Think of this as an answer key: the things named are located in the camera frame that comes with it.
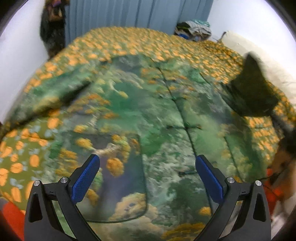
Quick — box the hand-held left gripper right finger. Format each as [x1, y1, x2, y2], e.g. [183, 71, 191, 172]
[195, 155, 271, 241]

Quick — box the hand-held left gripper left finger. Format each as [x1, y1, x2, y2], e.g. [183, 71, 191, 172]
[24, 154, 102, 241]

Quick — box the green landscape print garment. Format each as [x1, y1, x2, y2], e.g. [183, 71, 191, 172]
[5, 54, 266, 241]

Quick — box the pile of clothes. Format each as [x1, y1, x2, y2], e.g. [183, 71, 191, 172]
[174, 20, 212, 42]

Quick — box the cream blanket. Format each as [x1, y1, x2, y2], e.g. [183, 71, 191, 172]
[222, 30, 296, 98]

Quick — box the green orange floral bedspread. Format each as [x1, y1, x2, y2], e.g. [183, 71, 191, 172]
[0, 27, 296, 209]

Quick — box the blue curtain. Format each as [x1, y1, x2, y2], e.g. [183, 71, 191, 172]
[64, 0, 213, 47]

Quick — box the dark hanging garment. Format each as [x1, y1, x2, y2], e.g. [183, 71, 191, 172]
[40, 0, 70, 58]

